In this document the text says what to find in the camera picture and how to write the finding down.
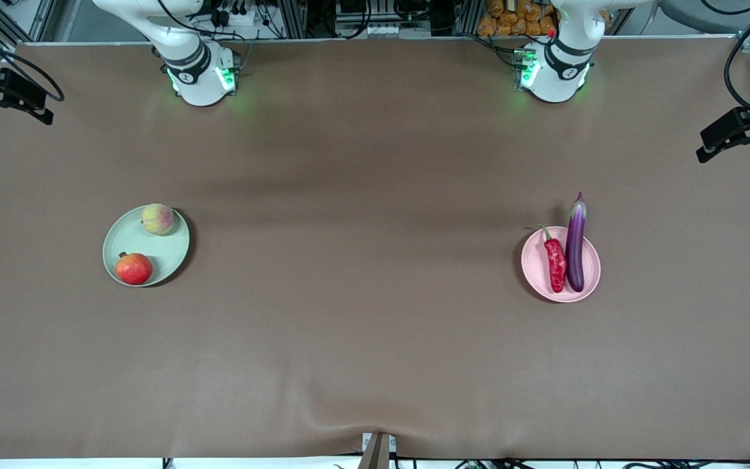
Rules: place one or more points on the grey round seat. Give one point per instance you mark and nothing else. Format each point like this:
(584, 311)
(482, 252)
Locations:
(700, 16)

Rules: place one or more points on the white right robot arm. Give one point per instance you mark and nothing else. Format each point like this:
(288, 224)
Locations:
(196, 81)

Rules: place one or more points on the pink round plate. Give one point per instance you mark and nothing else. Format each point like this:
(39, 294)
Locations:
(541, 267)

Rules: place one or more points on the red chili pepper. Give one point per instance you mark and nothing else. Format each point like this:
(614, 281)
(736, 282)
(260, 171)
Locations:
(555, 264)

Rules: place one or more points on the white power strip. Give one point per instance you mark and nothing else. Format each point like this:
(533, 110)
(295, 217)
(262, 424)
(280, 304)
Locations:
(238, 16)

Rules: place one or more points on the purple eggplant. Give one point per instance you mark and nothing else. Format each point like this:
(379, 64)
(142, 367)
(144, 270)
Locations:
(575, 247)

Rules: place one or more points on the metal table edge clamp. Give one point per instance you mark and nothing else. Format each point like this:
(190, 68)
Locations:
(378, 451)

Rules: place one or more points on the light green round plate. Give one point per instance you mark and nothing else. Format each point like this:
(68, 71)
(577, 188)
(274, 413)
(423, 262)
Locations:
(153, 251)

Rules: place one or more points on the bag of orange items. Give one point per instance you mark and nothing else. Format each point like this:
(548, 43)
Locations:
(518, 19)

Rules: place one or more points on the table cover cloth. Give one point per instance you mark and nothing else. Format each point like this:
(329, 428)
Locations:
(349, 365)

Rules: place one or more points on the yellow pink peach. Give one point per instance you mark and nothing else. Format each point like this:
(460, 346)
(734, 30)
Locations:
(157, 219)

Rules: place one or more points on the red pomegranate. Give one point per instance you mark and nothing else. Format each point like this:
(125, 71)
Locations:
(134, 269)

